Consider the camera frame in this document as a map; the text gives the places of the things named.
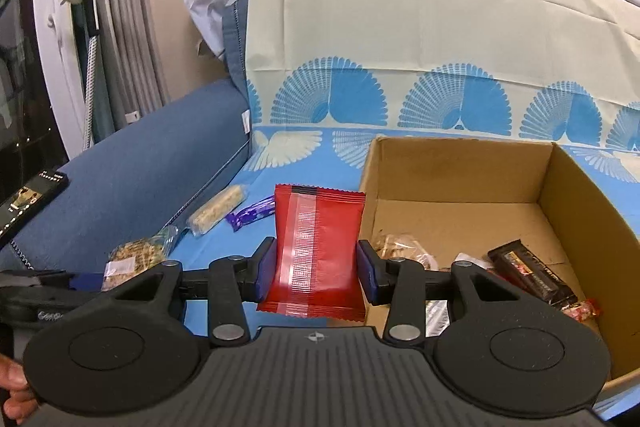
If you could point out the red snack packet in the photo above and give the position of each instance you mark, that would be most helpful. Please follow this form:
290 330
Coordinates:
317 252

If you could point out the black smartphone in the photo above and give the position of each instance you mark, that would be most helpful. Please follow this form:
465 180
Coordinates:
30 202

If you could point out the dark glass panel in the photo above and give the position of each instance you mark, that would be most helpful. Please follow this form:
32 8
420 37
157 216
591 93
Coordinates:
20 57

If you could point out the person's left hand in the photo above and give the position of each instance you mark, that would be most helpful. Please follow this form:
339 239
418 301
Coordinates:
11 387

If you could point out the clear pack of granola bars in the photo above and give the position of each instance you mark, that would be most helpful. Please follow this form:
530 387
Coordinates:
135 257

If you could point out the pale oat bar packet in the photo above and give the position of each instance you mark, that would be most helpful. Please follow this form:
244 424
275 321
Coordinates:
217 208

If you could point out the black snack bar packet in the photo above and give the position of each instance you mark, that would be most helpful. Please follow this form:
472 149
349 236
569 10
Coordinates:
532 272

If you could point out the blue fan-print sheet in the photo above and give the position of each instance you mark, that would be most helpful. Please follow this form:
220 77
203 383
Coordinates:
400 32

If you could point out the clear bag of crackers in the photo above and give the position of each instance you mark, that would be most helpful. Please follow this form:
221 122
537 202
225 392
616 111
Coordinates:
400 247

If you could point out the white cabinet panel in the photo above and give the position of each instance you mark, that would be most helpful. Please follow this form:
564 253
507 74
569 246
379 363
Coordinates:
55 57

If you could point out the grey curtain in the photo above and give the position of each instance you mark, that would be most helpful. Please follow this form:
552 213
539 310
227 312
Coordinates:
132 32

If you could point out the pale snack packet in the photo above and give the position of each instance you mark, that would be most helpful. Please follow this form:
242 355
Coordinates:
438 317

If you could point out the small beef snack packet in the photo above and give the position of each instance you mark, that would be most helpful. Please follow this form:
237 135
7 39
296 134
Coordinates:
582 310

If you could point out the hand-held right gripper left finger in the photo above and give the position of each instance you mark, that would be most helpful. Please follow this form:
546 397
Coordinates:
264 274

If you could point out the purple candy wrapper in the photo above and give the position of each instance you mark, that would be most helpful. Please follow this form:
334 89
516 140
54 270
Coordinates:
250 213

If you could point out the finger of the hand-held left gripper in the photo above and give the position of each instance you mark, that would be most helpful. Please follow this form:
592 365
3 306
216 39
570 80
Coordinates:
80 281

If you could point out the cardboard box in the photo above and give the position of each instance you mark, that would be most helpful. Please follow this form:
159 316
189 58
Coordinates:
450 177

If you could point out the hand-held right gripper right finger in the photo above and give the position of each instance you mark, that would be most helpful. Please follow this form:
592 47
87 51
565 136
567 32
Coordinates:
367 274

